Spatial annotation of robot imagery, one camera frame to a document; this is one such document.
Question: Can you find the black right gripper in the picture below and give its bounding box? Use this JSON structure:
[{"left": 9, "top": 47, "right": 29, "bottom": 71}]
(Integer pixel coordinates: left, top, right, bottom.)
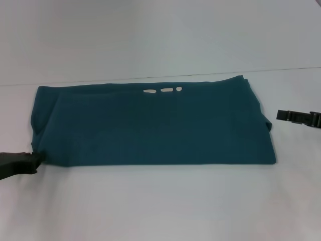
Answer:
[{"left": 276, "top": 109, "right": 321, "bottom": 129}]

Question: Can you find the teal blue shirt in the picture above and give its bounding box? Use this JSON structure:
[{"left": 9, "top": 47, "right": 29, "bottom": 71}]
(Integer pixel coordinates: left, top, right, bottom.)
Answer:
[{"left": 30, "top": 75, "right": 277, "bottom": 168}]

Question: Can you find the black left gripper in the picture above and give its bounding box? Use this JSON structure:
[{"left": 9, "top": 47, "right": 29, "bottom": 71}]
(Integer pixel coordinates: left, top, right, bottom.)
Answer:
[{"left": 0, "top": 151, "right": 46, "bottom": 180}]

